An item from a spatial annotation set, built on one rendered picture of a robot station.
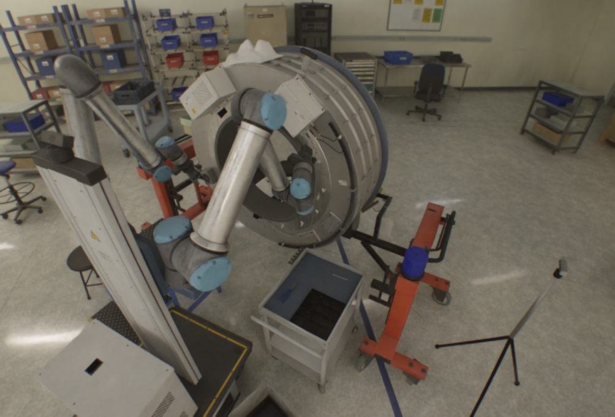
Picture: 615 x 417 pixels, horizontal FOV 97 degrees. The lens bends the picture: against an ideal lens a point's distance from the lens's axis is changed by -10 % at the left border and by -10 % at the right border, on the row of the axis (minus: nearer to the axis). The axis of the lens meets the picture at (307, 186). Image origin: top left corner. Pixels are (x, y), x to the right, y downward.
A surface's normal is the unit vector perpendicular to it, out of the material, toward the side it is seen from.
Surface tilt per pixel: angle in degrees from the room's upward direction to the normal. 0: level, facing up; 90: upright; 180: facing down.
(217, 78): 55
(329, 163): 90
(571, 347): 0
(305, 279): 0
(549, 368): 0
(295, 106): 90
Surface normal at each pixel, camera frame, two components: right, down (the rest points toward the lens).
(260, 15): 0.16, 0.56
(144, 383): 0.00, -0.83
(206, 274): 0.72, 0.44
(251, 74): -0.51, 0.49
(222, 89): 0.71, -0.24
